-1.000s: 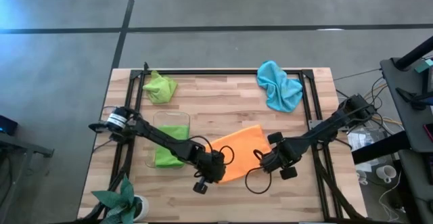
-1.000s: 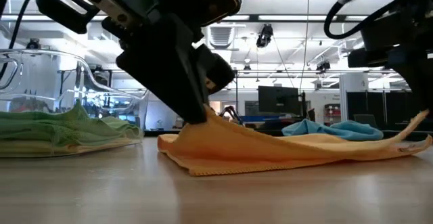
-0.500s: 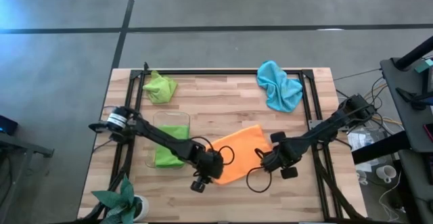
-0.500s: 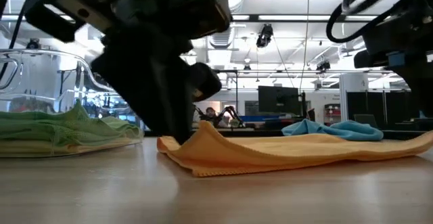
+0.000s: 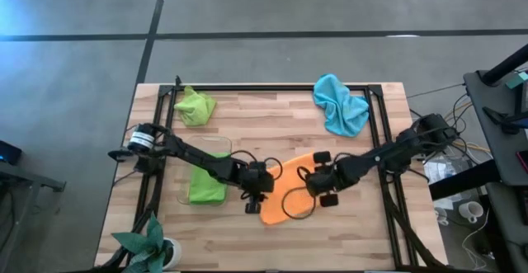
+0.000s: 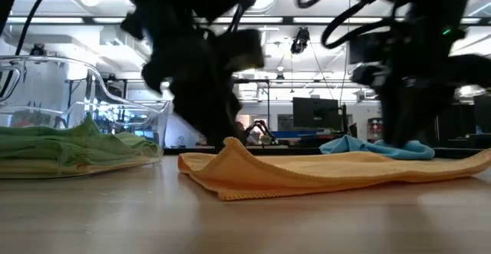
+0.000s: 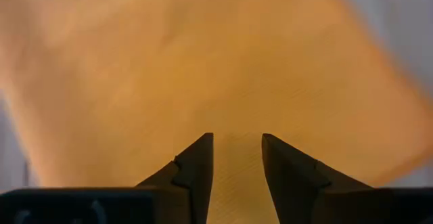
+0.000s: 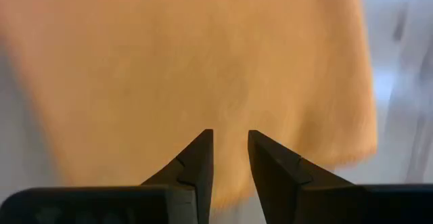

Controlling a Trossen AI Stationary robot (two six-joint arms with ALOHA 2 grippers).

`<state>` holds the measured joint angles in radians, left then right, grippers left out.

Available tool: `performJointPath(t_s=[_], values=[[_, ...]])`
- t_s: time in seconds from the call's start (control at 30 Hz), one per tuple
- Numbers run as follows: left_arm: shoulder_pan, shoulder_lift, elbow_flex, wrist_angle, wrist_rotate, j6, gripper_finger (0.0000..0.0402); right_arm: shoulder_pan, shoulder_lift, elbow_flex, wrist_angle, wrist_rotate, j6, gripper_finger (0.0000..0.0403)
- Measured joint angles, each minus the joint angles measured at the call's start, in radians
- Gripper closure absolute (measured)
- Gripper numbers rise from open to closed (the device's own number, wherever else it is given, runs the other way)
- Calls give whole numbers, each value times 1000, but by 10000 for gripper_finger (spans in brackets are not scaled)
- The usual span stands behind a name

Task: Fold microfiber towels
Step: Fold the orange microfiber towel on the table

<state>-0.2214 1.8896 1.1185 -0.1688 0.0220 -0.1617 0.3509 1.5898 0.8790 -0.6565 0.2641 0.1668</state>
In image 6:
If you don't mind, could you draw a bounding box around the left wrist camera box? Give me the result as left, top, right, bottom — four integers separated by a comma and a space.
214, 28, 266, 71

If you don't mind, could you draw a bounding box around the black aluminium table frame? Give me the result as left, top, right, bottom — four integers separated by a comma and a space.
0, 15, 491, 159

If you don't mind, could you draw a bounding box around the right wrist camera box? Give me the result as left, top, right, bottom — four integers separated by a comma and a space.
348, 31, 400, 65

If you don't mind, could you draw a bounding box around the clear plastic bin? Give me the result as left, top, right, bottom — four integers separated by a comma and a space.
0, 55, 170, 180

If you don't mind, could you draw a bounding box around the blue microfiber towel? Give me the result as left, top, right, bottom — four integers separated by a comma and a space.
318, 134, 436, 160

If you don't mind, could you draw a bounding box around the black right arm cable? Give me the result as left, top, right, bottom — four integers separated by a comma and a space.
297, 0, 404, 51

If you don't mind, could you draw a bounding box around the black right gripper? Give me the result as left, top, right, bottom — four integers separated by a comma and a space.
351, 27, 491, 147

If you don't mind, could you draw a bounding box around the black metal station frame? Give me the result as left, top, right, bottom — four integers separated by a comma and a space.
233, 78, 272, 132

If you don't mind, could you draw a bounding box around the black overhead camera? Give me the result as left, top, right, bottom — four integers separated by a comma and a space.
289, 26, 311, 55

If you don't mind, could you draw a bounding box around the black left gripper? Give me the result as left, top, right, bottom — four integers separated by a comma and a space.
140, 18, 243, 148

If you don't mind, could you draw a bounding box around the small red drawer shelf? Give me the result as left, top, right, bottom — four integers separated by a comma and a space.
367, 117, 384, 143

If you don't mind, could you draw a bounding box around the yellow microfiber towel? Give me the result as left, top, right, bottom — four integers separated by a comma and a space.
0, 156, 160, 179

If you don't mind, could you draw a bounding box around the green microfiber towel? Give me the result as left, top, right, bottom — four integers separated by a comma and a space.
0, 111, 162, 167

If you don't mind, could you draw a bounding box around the orange microfiber towel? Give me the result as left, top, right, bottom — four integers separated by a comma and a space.
177, 137, 491, 202

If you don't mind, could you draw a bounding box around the small black mounted camera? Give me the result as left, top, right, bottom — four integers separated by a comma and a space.
29, 43, 46, 58

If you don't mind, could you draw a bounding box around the black cabinet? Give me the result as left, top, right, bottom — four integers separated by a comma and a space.
473, 94, 491, 134

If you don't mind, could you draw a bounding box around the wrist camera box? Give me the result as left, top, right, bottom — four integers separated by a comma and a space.
214, 28, 266, 71
348, 31, 400, 65

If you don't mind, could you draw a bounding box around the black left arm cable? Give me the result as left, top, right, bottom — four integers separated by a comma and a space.
15, 0, 61, 58

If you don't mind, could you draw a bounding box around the black computer monitor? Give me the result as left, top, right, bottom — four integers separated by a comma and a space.
292, 96, 348, 132

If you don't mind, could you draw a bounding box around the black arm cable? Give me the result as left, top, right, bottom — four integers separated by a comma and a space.
297, 0, 404, 51
15, 0, 61, 58

